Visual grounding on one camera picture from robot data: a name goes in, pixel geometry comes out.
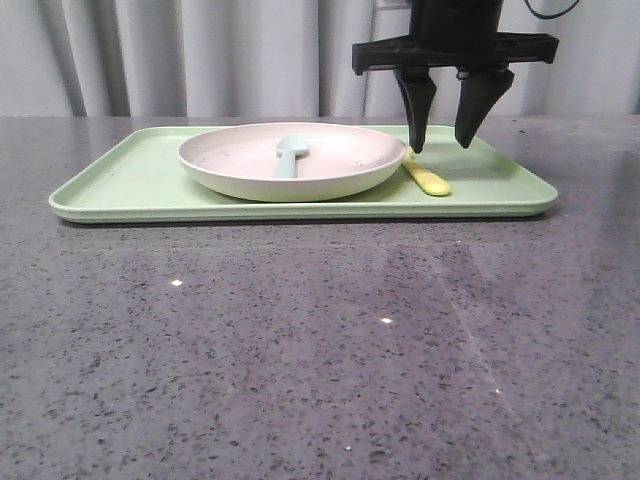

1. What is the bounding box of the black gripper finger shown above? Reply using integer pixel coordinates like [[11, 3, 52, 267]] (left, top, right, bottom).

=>
[[394, 68, 437, 153], [455, 67, 515, 148]]

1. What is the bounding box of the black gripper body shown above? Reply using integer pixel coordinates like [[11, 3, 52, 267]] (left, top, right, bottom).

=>
[[352, 1, 559, 75]]

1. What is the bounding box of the yellow plastic fork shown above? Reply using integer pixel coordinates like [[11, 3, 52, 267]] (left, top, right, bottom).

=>
[[402, 146, 451, 197]]

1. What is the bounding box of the beige round plate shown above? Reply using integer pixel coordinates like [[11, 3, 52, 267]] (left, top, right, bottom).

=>
[[178, 122, 407, 202]]

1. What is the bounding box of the light blue plastic spoon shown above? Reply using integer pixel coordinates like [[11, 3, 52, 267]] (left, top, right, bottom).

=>
[[275, 135, 309, 179]]

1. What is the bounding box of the light green plastic tray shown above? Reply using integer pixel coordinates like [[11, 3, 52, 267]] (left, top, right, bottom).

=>
[[49, 126, 558, 224]]

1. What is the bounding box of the grey pleated curtain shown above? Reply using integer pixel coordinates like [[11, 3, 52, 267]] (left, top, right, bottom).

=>
[[1, 1, 639, 117]]

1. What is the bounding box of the black cable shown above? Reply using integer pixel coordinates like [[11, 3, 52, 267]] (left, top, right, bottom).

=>
[[522, 0, 584, 21]]

